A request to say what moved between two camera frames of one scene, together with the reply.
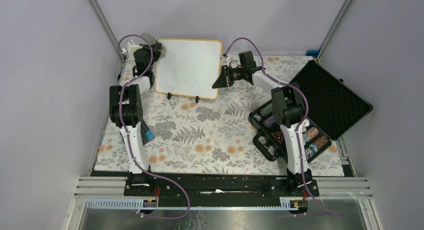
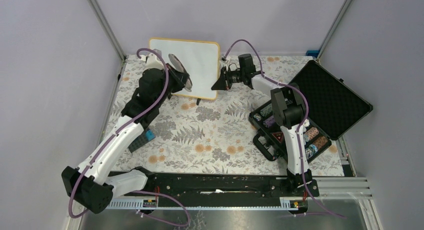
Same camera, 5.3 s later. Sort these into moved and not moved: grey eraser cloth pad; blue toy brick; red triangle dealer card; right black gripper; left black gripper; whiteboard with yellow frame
Moved: left black gripper; grey eraser cloth pad
Not moved: right black gripper; red triangle dealer card; whiteboard with yellow frame; blue toy brick
